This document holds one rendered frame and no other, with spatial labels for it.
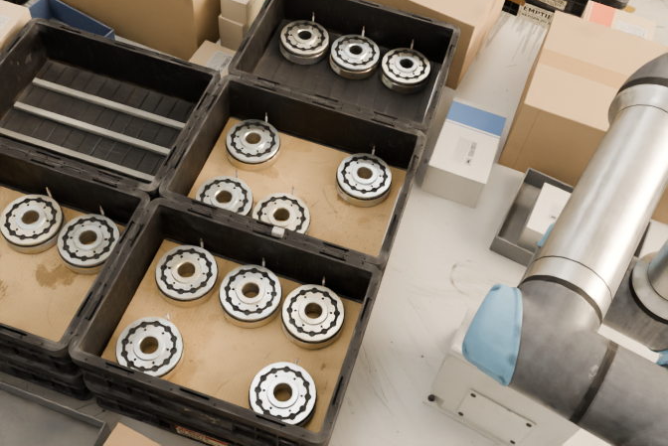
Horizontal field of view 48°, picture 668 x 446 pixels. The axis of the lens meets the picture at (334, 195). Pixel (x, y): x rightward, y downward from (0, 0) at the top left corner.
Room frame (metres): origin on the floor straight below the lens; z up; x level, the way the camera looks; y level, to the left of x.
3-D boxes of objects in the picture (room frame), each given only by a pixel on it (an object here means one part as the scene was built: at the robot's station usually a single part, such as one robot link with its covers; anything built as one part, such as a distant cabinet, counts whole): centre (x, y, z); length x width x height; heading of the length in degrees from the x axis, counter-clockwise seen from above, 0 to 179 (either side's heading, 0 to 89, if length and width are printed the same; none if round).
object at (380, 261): (0.78, 0.07, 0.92); 0.40 x 0.30 x 0.02; 79
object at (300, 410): (0.39, 0.04, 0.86); 0.10 x 0.10 x 0.01
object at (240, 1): (1.34, 0.24, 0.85); 0.24 x 0.06 x 0.06; 164
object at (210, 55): (1.11, 0.30, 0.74); 0.16 x 0.12 x 0.07; 162
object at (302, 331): (0.53, 0.01, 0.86); 0.10 x 0.10 x 0.01
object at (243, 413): (0.49, 0.13, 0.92); 0.40 x 0.30 x 0.02; 79
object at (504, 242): (0.85, -0.49, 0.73); 0.27 x 0.20 x 0.05; 69
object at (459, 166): (1.01, -0.26, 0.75); 0.20 x 0.12 x 0.09; 166
